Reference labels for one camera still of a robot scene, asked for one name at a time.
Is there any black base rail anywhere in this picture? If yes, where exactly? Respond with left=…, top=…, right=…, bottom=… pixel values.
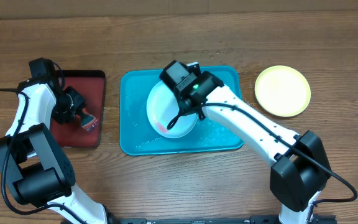
left=104, top=214, right=337, bottom=224

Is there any green-rimmed plate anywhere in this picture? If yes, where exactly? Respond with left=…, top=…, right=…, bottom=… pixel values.
left=254, top=65, right=311, bottom=118

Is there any dark red rectangular tray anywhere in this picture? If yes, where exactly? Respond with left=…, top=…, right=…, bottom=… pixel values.
left=50, top=70, right=106, bottom=147

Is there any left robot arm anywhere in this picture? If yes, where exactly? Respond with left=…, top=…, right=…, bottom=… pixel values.
left=0, top=82, right=117, bottom=223

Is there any teal plastic serving tray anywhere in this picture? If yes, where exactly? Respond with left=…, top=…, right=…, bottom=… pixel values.
left=119, top=69, right=244, bottom=156

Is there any green and orange sponge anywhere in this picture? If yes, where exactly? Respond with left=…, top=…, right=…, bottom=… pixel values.
left=78, top=108, right=99, bottom=131

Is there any light blue plate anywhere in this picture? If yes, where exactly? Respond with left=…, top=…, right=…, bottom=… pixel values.
left=146, top=81, right=198, bottom=139

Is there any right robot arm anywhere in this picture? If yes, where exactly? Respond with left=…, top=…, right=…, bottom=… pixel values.
left=170, top=72, right=331, bottom=223

